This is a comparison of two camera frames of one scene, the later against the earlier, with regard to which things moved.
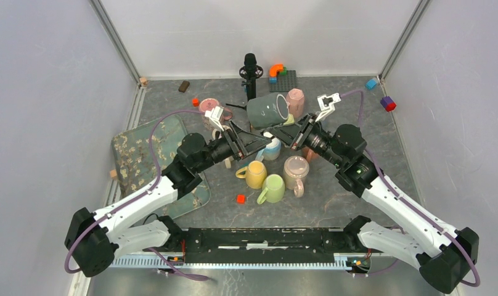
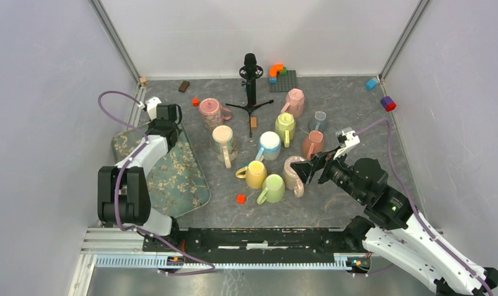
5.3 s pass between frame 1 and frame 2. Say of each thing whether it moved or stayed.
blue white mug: stayed
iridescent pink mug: stayed
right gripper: moved
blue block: stayed
